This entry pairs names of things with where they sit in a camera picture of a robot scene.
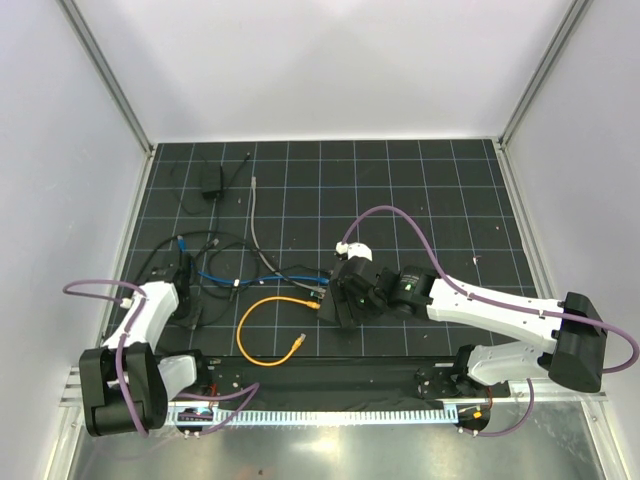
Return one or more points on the black grid mat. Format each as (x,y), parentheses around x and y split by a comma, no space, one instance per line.
(263,248)

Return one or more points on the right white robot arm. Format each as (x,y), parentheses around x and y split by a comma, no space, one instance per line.
(562,340)

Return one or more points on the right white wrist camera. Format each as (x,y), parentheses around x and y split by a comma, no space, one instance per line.
(347,251)

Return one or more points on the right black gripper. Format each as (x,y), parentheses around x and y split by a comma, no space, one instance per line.
(341,295)

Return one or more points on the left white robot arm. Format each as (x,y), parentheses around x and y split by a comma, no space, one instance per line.
(124,387)

